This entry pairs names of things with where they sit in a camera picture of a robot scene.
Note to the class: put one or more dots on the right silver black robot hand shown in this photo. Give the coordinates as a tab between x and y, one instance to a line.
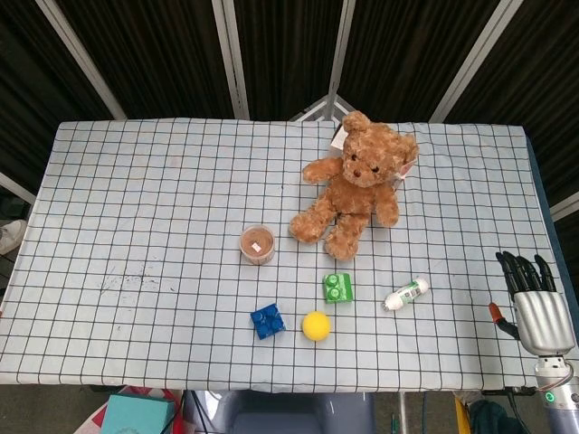
540	321

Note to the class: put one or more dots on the brown plush teddy bear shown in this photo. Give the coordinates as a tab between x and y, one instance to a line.
357	194

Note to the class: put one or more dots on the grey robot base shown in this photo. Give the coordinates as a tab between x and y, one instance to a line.
280	413

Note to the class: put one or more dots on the green toy building block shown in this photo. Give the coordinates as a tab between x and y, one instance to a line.
338	288

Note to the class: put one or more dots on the blue toy building block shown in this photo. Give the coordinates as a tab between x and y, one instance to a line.
268	320

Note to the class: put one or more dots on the dark green cloth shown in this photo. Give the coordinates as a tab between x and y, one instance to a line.
490	418

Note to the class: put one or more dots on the yellow plastic object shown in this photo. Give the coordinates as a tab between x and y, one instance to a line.
461	416

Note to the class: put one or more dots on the small white plastic bottle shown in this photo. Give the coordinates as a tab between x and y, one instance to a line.
406	295

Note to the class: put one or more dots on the yellow foam ball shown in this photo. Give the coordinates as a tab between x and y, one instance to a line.
316	325

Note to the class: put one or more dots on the white paper tag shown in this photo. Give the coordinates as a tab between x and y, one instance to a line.
337	138

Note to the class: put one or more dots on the clear cup with brown contents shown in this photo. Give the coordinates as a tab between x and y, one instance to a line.
257	246

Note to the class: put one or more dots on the teal cardboard box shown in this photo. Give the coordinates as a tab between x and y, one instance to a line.
135	413

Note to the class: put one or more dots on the blue checkered tablecloth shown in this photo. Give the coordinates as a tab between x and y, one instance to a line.
135	203

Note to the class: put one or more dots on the white shoe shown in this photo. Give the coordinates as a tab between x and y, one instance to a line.
11	235

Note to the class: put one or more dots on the white metal screen post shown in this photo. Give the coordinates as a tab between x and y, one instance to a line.
231	59
338	54
81	59
472	59

